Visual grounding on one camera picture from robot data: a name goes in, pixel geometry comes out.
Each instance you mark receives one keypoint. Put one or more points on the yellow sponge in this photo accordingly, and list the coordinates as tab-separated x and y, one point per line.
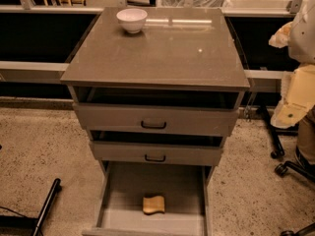
152	205

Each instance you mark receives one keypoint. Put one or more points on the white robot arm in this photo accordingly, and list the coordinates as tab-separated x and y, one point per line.
303	66

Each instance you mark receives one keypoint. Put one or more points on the grey drawer cabinet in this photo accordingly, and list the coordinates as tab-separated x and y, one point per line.
171	36

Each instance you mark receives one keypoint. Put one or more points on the top grey drawer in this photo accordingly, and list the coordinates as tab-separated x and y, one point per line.
153	119

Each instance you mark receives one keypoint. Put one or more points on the grey drawer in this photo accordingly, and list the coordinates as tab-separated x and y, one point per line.
148	153
153	119
120	207

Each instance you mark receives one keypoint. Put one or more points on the middle grey drawer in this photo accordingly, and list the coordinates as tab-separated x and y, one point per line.
148	153

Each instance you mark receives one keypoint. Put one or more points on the bottom grey drawer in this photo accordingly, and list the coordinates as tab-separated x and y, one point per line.
120	207

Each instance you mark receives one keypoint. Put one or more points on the white ceramic bowl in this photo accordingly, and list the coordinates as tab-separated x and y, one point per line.
132	20

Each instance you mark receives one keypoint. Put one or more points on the black stand leg right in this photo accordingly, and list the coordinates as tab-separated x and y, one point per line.
275	132

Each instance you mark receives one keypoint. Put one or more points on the black stand leg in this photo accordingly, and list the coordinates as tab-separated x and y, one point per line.
275	132
33	224

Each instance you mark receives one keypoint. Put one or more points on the person leg tan trousers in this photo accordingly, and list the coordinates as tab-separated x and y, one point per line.
305	147

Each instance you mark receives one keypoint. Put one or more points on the grey metal railing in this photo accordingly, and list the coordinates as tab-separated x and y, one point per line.
213	75

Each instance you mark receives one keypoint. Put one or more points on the black office chair base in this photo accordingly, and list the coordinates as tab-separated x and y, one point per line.
281	170

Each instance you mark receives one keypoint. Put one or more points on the black stand leg left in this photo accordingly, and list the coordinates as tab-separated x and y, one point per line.
33	224

